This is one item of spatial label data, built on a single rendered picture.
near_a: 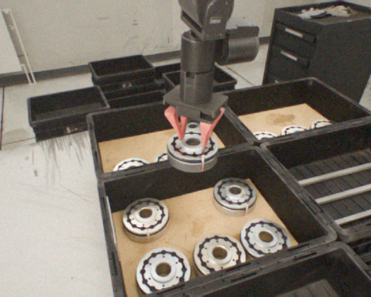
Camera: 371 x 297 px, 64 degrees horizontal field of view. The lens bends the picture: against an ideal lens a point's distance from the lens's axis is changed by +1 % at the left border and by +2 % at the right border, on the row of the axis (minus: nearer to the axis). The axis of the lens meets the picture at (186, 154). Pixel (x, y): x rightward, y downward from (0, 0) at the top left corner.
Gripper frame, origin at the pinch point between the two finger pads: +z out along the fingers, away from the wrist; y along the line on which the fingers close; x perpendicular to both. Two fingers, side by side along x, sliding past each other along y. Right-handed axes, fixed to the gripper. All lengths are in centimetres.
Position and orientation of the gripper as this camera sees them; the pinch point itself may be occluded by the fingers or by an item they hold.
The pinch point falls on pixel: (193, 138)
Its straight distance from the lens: 58.4
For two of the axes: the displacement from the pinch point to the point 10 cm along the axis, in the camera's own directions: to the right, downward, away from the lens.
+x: -4.5, 5.3, -7.2
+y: -8.9, -3.0, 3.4
